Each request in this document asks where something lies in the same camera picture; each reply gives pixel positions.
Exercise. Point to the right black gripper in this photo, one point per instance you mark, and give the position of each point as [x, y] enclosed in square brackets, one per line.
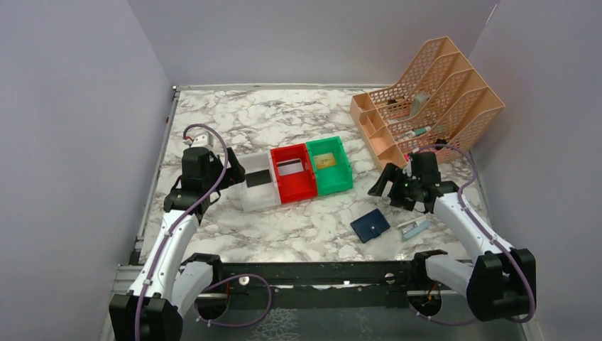
[399, 181]

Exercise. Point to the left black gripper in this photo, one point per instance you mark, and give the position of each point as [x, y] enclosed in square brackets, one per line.
[233, 170]

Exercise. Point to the white plastic bin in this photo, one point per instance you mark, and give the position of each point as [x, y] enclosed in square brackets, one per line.
[259, 191]

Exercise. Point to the navy blue card holder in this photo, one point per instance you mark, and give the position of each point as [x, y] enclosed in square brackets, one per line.
[370, 226]

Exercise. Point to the green plastic bin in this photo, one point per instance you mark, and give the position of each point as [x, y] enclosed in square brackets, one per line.
[334, 179]

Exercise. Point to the red plastic bin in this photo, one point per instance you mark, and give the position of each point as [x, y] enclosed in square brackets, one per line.
[298, 186]

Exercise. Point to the peach desk organizer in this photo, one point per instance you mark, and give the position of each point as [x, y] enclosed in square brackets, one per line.
[461, 107]

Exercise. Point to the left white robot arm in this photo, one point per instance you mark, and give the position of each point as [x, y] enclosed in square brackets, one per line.
[155, 304]

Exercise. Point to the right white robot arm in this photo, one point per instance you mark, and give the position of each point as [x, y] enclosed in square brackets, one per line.
[500, 282]

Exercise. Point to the black card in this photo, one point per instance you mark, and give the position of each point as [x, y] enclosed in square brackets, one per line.
[258, 178]

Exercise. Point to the white grey card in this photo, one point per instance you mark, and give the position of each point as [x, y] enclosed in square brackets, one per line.
[290, 167]

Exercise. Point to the gold card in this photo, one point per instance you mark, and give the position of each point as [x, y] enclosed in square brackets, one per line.
[324, 160]

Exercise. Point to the green capped marker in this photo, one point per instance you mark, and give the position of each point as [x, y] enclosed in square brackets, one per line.
[412, 133]

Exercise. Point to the grey eraser block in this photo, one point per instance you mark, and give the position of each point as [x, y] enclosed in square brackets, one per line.
[418, 102]

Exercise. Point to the black front rail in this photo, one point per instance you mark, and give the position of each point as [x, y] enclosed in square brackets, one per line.
[313, 285]

